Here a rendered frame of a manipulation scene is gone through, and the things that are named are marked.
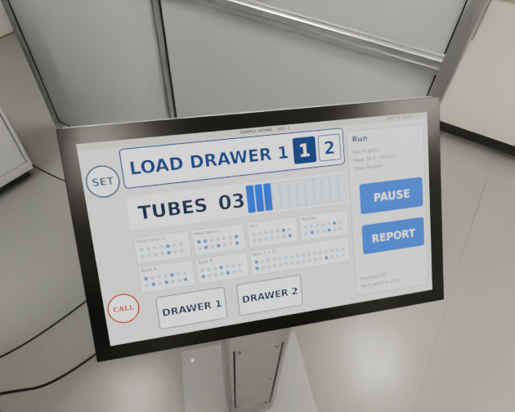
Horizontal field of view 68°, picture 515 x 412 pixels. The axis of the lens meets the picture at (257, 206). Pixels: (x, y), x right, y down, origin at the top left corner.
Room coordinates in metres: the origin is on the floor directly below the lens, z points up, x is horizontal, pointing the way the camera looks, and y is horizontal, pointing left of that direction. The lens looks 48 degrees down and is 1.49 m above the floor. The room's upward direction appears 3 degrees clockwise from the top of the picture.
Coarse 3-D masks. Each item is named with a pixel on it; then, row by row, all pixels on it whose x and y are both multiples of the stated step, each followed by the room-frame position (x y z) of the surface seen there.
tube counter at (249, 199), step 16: (320, 176) 0.39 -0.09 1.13; (336, 176) 0.39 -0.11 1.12; (224, 192) 0.35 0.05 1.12; (240, 192) 0.35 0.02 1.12; (256, 192) 0.36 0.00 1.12; (272, 192) 0.36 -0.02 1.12; (288, 192) 0.37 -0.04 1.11; (304, 192) 0.37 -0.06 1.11; (320, 192) 0.37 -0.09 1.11; (336, 192) 0.38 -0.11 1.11; (224, 208) 0.34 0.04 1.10; (240, 208) 0.34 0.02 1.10; (256, 208) 0.34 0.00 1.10; (272, 208) 0.35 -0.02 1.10; (288, 208) 0.35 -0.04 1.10
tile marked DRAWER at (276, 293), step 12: (288, 276) 0.29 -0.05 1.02; (300, 276) 0.29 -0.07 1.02; (240, 288) 0.27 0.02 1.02; (252, 288) 0.27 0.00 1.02; (264, 288) 0.27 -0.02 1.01; (276, 288) 0.27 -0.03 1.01; (288, 288) 0.28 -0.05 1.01; (300, 288) 0.28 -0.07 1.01; (240, 300) 0.26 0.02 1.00; (252, 300) 0.26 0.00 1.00; (264, 300) 0.26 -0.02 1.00; (276, 300) 0.26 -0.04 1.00; (288, 300) 0.27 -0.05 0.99; (300, 300) 0.27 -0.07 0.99; (240, 312) 0.24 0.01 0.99; (252, 312) 0.25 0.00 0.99
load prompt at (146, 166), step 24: (168, 144) 0.38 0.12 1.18; (192, 144) 0.38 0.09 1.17; (216, 144) 0.39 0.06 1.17; (240, 144) 0.40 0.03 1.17; (264, 144) 0.40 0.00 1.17; (288, 144) 0.41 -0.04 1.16; (312, 144) 0.41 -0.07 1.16; (336, 144) 0.42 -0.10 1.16; (144, 168) 0.35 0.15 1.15; (168, 168) 0.36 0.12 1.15; (192, 168) 0.36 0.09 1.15; (216, 168) 0.37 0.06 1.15; (240, 168) 0.38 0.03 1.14; (264, 168) 0.38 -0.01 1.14; (288, 168) 0.39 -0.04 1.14
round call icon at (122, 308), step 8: (104, 296) 0.24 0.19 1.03; (112, 296) 0.24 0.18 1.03; (120, 296) 0.24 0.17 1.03; (128, 296) 0.24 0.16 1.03; (136, 296) 0.24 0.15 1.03; (112, 304) 0.23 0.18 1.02; (120, 304) 0.23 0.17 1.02; (128, 304) 0.23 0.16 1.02; (136, 304) 0.23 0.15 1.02; (112, 312) 0.22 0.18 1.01; (120, 312) 0.22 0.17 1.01; (128, 312) 0.23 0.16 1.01; (136, 312) 0.23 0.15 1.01; (112, 320) 0.22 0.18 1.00; (120, 320) 0.22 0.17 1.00; (128, 320) 0.22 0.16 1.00; (136, 320) 0.22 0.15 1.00
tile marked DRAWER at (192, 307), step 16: (224, 288) 0.26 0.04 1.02; (160, 304) 0.24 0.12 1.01; (176, 304) 0.24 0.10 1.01; (192, 304) 0.24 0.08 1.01; (208, 304) 0.25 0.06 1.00; (224, 304) 0.25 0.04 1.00; (160, 320) 0.22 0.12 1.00; (176, 320) 0.23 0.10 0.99; (192, 320) 0.23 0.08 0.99; (208, 320) 0.23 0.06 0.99
